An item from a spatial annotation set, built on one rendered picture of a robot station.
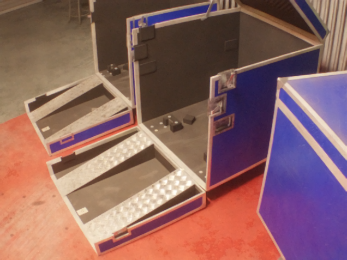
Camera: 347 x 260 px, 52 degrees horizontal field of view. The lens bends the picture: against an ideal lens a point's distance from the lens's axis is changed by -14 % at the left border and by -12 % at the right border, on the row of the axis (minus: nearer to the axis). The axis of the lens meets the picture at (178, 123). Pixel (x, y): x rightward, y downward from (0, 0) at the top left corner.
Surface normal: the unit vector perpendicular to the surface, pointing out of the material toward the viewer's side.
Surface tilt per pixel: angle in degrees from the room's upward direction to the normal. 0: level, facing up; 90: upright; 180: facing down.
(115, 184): 1
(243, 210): 0
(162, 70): 90
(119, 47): 90
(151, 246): 0
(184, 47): 90
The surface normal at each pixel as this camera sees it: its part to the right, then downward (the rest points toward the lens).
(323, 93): 0.00, -0.82
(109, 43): 0.56, 0.47
